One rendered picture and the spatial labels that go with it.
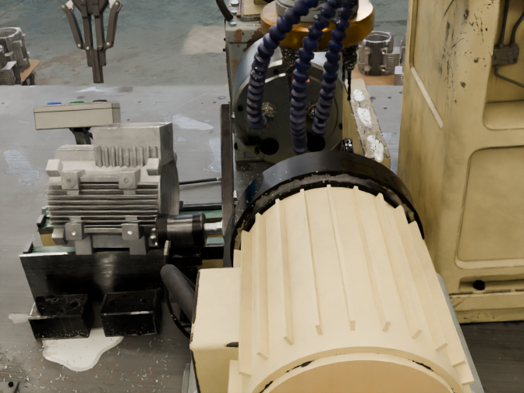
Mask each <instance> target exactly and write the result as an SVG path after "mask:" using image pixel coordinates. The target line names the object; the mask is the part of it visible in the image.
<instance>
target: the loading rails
mask: <svg viewBox="0 0 524 393"><path fill-rule="evenodd" d="M179 204H180V205H179V214H192V213H193V212H204V213H205V215H206V220H207V223H218V222H221V220H222V207H221V202H217V203H202V204H184V203H183V200H180V201H179ZM46 210H48V207H42V208H41V214H40V216H39V218H38V219H37V223H36V224H37V227H38V231H39V234H40V236H41V241H42V243H43V246H35V247H34V245H33V243H32V242H27V244H26V246H25V248H24V250H23V254H20V255H19V258H20V261H21V264H22V266H23V269H24V272H25V275H26V277H27V281H28V284H29V286H30V290H31V292H32V295H33V298H34V300H35V299H36V297H37V296H60V295H64V296H68V295H75V294H88V295H89V297H90V301H91V305H92V307H93V306H102V303H103V299H104V296H105V295H106V294H107V293H110V292H136V291H150V290H158V294H159V298H160V302H161V303H166V300H165V291H164V282H163V281H162V279H161V273H160V272H161V269H162V268H163V259H164V250H160V249H159V248H158V247H150V251H149V252H148V253H147V254H146V255H130V254H129V248H97V251H96V252H94V253H93V254H92V255H76V249H75V247H64V246H62V245H56V244H55V242H54V241H53V239H52V238H51V237H52V233H53V230H54V228H53V226H49V225H50V224H51V222H50V221H48V220H49V219H50V217H47V215H49V212H46ZM224 244H225V241H224V239H223V236H222V235H207V245H206V246H205V247H204V258H203V265H202V266H201V269H209V268H223V257H224Z"/></svg>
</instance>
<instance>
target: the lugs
mask: <svg viewBox="0 0 524 393"><path fill-rule="evenodd" d="M174 159H175V163H176V162H177V154H176V152H175V150H174ZM161 166H162V164H161V160H160V158H148V159H147V166H146V171H147V174H148V175H161ZM62 169H63V164H62V163H61V161H60V160H59V159H54V160H48V163H47V166H46V169H45V171H46V172H47V174H48V176H49V177H60V176H61V174H60V173H61V172H62ZM51 238H52V239H53V241H54V242H55V244H56V245H67V243H68V240H66V230H65V229H63V228H62V229H54V230H53V233H52V237H51ZM150 240H151V242H152V244H154V245H155V243H156V235H155V232H153V229H151V231H150Z"/></svg>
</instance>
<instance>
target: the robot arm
mask: <svg viewBox="0 0 524 393"><path fill-rule="evenodd" d="M108 3H110V6H109V7H110V9H111V11H110V15H109V20H108V30H107V36H106V41H105V39H104V23H103V19H104V17H103V12H104V11H105V9H106V7H107V6H108ZM74 5H75V6H76V7H77V8H78V10H79V11H80V12H81V13H82V18H83V32H84V41H85V44H84V42H83V38H82V35H81V33H80V28H79V25H78V23H77V20H76V17H75V14H74V13H73V12H74V10H75V9H74V7H73V6H74ZM121 8H122V3H121V2H119V1H116V0H70V1H68V2H67V3H66V4H62V5H61V9H62V10H63V12H64V13H65V14H66V16H67V19H68V21H69V25H70V28H71V31H72V33H73V37H74V39H75V42H76V46H77V47H78V48H79V49H83V50H84V51H85V52H86V53H87V64H88V66H89V67H92V73H93V81H94V83H104V78H103V69H102V66H106V64H107V63H106V54H105V52H106V50H107V49H109V48H112V47H113V46H114V40H115V31H116V25H117V19H118V14H119V11H120V9H121ZM93 14H94V19H95V28H96V37H97V50H94V42H93V34H92V24H91V19H92V17H91V15H93Z"/></svg>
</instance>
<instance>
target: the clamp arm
mask: <svg viewBox="0 0 524 393"><path fill-rule="evenodd" d="M233 122H235V112H233V111H232V106H231V104H230V103H222V104H220V127H221V207H222V220H221V222H218V223H217V224H218V227H217V229H218V230H221V232H218V234H222V236H223V239H224V241H225V230H226V227H227V224H228V220H229V219H230V217H231V215H232V213H233V211H234V210H235V201H238V194H237V191H234V166H233V138H232V123H233Z"/></svg>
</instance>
